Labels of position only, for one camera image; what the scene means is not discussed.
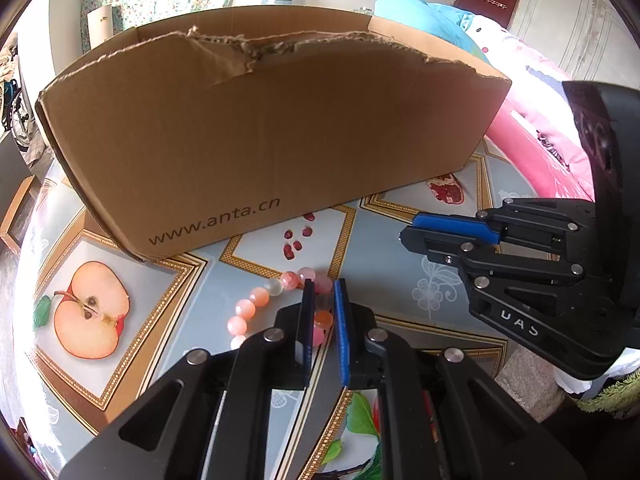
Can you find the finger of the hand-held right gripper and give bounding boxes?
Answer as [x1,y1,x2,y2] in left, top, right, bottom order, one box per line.
[412,197,598,257]
[400,225,620,342]

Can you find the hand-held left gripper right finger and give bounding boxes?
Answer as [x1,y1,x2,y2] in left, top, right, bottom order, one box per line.
[334,279,588,480]

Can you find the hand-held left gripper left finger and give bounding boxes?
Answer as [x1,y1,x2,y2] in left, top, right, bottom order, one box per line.
[59,279,317,480]

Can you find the pink bead bracelet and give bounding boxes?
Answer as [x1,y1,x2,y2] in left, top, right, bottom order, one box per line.
[227,267,336,351]

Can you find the brown cardboard box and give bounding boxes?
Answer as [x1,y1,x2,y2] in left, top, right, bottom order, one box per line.
[35,4,513,263]

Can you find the pink blanket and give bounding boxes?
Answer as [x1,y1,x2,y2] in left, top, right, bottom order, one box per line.
[462,12,596,203]

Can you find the white fluffy cloth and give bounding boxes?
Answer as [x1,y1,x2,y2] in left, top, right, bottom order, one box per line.
[495,342,640,411]

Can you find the white panelled door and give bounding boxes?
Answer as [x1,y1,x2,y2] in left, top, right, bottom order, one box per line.
[510,0,640,91]

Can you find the green fuzzy cloth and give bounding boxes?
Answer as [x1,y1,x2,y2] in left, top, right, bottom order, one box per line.
[575,375,640,415]

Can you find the blue pillow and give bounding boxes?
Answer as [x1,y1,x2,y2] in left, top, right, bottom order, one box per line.
[374,0,476,61]

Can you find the wooden stool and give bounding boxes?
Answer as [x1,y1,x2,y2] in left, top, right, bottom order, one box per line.
[0,175,38,253]

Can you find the wheelchair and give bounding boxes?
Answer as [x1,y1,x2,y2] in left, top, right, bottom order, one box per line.
[0,77,41,151]

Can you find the beige clothes pile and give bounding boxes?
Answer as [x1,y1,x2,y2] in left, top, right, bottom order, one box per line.
[0,32,21,81]

